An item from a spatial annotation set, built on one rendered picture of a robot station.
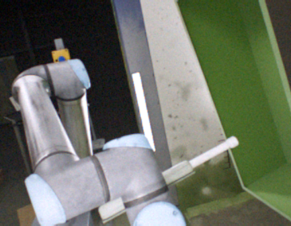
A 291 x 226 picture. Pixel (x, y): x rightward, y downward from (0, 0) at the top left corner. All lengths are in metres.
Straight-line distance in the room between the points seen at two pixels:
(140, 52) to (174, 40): 0.28
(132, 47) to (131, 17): 0.21
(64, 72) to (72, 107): 0.15
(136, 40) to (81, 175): 1.55
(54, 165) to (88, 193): 0.08
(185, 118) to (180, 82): 0.29
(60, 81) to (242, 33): 1.08
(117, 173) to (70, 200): 0.09
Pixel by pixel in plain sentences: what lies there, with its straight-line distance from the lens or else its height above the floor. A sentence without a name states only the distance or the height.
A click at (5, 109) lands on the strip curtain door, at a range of 11.61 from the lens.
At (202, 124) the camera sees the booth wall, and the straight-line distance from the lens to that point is 2.08.
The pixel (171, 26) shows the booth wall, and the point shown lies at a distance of 1.97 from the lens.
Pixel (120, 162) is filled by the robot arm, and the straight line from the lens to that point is 0.46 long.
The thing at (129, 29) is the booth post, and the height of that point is 1.59.
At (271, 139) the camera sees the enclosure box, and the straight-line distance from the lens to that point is 1.78.
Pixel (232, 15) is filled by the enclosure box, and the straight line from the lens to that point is 1.59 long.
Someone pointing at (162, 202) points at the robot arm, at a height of 1.11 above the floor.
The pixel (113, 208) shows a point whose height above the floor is 0.95.
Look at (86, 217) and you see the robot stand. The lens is 1.42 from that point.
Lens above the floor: 1.35
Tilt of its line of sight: 11 degrees down
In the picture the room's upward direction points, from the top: 12 degrees counter-clockwise
